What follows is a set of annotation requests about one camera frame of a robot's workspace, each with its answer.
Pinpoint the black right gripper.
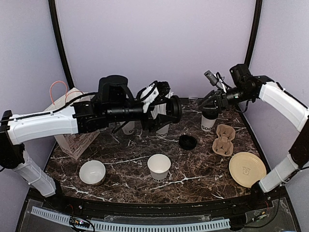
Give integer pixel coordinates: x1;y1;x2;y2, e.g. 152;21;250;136
198;85;254;113

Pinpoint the white paper coffee cup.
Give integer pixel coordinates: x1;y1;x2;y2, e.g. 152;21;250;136
201;116;216;132

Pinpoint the stack of black cup lids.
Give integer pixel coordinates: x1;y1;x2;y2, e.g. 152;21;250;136
179;135;197;150

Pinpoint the stack of white paper cups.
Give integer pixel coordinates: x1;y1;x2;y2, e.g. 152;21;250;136
122;121;135;135

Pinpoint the brown cardboard cup carrier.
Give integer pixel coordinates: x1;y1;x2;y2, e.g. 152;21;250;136
212;124;236;157

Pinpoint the white paper takeout bag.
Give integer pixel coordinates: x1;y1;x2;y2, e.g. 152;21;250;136
45;80;99;160

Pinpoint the black coffee cup lid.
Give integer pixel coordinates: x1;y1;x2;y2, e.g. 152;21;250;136
202;108;219;120

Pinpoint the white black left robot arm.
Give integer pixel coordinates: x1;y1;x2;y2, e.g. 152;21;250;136
0;75;182;211

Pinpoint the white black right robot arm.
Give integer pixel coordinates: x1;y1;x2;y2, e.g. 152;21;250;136
201;64;309;210

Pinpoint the bundle of white wrapped straws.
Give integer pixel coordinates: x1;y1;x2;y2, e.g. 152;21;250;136
151;103;167;118

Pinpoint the white cup holding straws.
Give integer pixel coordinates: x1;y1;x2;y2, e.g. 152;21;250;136
155;124;169;138

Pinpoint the cream yellow plate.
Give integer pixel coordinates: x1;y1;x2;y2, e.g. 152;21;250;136
229;152;267;188

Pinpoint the white ceramic bowl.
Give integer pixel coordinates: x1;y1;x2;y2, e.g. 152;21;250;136
79;160;106;186

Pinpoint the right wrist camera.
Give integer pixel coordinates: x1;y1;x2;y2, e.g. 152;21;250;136
204;70;229;93

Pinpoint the black right frame post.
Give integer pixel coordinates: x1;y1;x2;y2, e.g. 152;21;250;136
233;0;263;100

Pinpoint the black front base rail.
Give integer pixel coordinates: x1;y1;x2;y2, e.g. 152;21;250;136
24;187;290;225

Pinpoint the white slotted cable duct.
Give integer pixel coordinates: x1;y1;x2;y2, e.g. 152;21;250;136
31;206;230;232

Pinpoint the black corner frame post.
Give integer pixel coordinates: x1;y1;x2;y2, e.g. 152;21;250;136
48;0;74;89

